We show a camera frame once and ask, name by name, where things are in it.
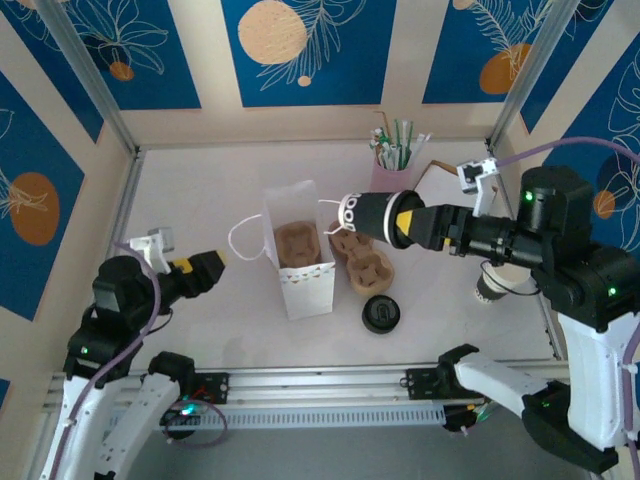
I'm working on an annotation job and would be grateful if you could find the white wrapped straw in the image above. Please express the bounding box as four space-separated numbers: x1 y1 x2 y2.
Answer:
368 127 391 169
405 129 435 169

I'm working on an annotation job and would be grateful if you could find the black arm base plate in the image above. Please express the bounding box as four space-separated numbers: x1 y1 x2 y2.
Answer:
192 372 231 406
405 367 451 401

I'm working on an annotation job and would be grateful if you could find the brown cardboard napkin tray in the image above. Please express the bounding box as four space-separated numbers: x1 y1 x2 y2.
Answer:
414 159 501 201

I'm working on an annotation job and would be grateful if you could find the white paper napkin stack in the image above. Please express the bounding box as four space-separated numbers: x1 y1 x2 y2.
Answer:
417 167 481 206

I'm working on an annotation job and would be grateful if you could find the black plastic cup lid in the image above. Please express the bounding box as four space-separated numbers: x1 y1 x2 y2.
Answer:
360 294 402 335

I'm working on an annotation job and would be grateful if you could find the grey slotted cable duct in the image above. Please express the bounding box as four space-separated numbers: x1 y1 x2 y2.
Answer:
109 404 447 432

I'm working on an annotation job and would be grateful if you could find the aluminium frame post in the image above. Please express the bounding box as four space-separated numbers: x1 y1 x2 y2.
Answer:
487 0 586 151
37 0 140 157

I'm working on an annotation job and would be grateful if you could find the white paper gift bag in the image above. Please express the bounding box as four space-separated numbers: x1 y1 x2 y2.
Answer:
228 179 346 322

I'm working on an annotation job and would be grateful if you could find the pink straw holder cup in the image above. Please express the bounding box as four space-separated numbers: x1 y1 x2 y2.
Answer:
369 158 414 194

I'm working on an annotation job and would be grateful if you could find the black controller board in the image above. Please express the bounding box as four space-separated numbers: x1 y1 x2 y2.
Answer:
159 399 211 441
442 404 494 434

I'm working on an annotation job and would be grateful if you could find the aluminium front rail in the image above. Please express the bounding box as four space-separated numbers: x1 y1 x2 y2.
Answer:
43 363 587 412

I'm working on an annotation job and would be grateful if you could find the brown wrapped straw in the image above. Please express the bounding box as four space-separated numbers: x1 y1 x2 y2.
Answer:
374 109 397 154

